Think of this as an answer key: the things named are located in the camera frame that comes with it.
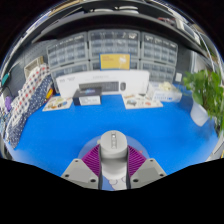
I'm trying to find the grey computer mouse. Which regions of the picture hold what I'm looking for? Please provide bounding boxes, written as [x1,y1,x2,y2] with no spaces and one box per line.
[99,129,130,184]

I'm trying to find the white and blue glove box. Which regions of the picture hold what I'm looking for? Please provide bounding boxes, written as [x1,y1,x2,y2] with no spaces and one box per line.
[146,81,184,103]

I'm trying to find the dark wall shelf unit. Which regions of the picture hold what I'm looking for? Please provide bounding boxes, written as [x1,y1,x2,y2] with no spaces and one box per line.
[31,0,209,59]

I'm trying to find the yellow card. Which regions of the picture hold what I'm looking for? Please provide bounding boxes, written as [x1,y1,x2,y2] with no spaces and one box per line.
[99,53,131,71]

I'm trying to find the green plant in white pot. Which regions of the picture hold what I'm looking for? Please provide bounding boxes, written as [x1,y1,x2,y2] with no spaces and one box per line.
[182,68,224,134]

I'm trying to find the long white keyboard box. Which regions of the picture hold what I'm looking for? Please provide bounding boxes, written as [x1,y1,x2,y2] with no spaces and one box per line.
[54,69,150,100]

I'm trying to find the navy dotted cloth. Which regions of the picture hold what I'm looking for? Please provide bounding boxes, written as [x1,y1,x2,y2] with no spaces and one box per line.
[5,73,54,150]

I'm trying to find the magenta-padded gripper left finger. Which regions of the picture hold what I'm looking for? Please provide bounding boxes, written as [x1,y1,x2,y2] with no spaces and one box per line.
[60,144,102,190]

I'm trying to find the red and white checkered cloth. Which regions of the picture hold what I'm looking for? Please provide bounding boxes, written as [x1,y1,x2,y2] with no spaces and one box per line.
[11,63,51,118]

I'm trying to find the small printed sticker sheet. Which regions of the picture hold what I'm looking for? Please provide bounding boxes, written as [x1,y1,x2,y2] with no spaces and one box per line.
[42,95,74,112]

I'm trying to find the small black box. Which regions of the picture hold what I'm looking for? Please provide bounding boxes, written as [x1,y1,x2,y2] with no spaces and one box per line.
[72,86,103,107]

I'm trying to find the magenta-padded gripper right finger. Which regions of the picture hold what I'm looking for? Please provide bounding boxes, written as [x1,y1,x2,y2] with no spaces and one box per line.
[126,144,168,190]

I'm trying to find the large printed sticker sheet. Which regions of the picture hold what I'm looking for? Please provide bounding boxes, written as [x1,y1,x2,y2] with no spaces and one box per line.
[122,93,164,111]

